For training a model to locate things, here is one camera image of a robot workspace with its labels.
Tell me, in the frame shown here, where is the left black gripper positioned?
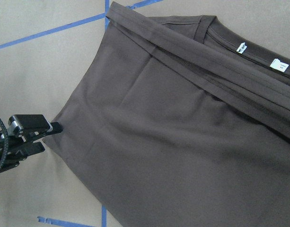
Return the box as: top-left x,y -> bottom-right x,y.
0,114 -> 62,173

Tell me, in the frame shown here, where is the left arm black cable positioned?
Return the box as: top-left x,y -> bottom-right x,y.
0,110 -> 10,177

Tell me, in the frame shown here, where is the dark brown t-shirt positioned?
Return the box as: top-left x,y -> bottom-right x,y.
44,2 -> 290,227

